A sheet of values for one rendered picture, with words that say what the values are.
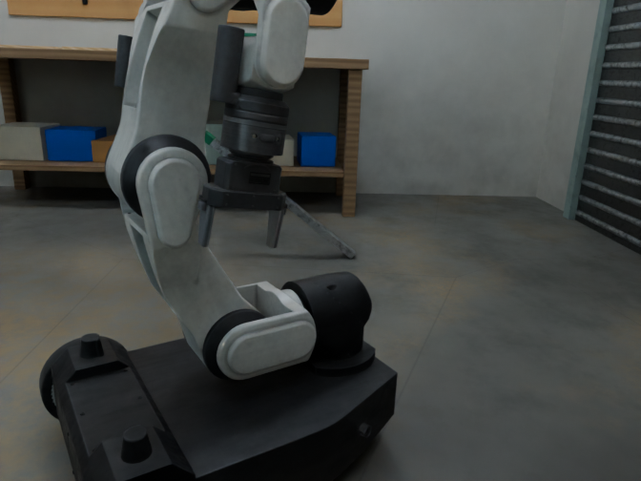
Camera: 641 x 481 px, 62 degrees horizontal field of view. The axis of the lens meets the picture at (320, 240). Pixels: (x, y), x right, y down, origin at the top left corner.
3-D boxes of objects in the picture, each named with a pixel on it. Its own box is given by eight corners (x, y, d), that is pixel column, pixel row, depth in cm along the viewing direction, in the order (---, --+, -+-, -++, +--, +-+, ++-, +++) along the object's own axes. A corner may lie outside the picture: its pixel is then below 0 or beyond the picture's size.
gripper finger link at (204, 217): (201, 241, 77) (207, 199, 75) (209, 248, 74) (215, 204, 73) (191, 241, 76) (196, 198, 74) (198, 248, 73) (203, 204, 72)
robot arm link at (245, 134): (267, 199, 84) (279, 123, 82) (297, 214, 76) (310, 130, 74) (190, 195, 77) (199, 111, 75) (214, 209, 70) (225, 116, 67)
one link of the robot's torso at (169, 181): (248, 323, 120) (165, 121, 98) (293, 363, 104) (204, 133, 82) (187, 360, 114) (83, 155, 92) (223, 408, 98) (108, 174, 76)
